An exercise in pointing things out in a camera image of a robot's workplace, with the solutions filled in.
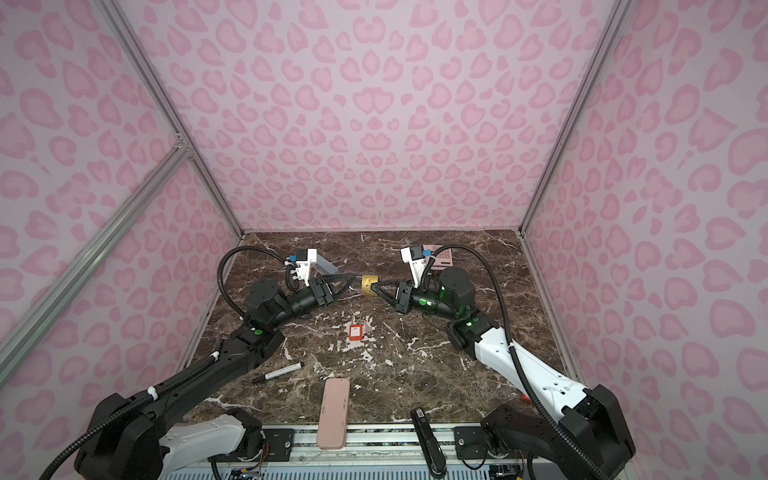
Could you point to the pink pencil case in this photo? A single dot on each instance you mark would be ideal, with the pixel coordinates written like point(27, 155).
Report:
point(332, 424)

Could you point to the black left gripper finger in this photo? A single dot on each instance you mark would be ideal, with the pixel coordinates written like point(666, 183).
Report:
point(344, 288)
point(338, 278)

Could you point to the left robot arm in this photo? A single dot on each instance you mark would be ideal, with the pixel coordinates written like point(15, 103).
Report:
point(123, 439)

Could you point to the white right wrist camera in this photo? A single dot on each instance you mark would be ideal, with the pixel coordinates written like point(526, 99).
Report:
point(416, 257)

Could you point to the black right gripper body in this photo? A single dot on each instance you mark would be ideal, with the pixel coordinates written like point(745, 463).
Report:
point(406, 307)

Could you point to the red key tag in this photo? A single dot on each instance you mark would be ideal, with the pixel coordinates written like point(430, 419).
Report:
point(356, 332)

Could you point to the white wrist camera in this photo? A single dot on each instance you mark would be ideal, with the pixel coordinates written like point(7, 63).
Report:
point(416, 257)
point(299, 268)

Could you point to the brass padlock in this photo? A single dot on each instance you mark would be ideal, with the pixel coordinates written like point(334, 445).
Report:
point(367, 283)

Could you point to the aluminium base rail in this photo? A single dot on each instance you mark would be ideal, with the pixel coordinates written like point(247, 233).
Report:
point(381, 451)

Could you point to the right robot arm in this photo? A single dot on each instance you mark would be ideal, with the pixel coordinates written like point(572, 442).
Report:
point(581, 430)

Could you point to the pink desk calculator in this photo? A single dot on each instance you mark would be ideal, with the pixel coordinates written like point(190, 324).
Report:
point(443, 260)

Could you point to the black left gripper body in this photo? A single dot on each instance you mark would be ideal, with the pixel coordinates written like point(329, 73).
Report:
point(315, 286)

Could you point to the black white marker pen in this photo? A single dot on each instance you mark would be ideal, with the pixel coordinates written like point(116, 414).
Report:
point(277, 373)

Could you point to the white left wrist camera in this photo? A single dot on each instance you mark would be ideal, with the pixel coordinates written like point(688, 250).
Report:
point(299, 268)

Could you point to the black stapler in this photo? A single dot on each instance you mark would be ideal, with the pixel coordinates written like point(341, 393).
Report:
point(434, 457)

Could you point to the grey blue stapler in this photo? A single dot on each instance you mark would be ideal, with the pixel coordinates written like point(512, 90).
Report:
point(325, 267)

